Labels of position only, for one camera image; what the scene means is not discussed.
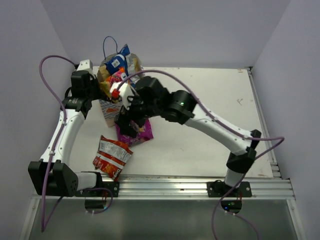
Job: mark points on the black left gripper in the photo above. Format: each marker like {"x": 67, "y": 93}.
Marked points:
{"x": 93, "y": 80}

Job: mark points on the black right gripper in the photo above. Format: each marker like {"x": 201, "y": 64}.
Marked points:
{"x": 125, "y": 116}

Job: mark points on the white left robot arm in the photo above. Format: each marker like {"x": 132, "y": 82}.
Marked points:
{"x": 51, "y": 174}

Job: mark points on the aluminium front rail frame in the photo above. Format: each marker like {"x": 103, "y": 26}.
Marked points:
{"x": 171, "y": 208}

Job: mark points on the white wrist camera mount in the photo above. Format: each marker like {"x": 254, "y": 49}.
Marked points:
{"x": 85, "y": 65}
{"x": 125, "y": 92}

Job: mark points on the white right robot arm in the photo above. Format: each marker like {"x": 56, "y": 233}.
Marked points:
{"x": 183, "y": 108}

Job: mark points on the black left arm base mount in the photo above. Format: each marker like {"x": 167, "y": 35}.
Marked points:
{"x": 97, "y": 188}

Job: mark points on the purple candy bag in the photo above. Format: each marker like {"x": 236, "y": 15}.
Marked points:
{"x": 144, "y": 133}

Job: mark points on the blue Doritos bag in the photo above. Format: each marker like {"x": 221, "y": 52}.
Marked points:
{"x": 123, "y": 60}

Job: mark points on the red Doritos bag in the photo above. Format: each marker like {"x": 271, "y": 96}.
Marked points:
{"x": 111, "y": 157}

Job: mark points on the colourful Fox's candy bag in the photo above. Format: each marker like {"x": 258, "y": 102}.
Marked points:
{"x": 117, "y": 77}

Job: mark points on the tan kraft snack bag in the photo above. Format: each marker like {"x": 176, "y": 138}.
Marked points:
{"x": 103, "y": 73}

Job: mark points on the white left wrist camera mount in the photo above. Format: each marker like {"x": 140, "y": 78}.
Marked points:
{"x": 85, "y": 65}

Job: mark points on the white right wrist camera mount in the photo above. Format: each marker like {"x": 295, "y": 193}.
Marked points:
{"x": 125, "y": 92}

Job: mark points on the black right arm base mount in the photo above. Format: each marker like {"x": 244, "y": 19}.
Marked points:
{"x": 218, "y": 188}

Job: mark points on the blue checkered paper bag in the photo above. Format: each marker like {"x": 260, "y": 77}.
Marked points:
{"x": 109, "y": 107}

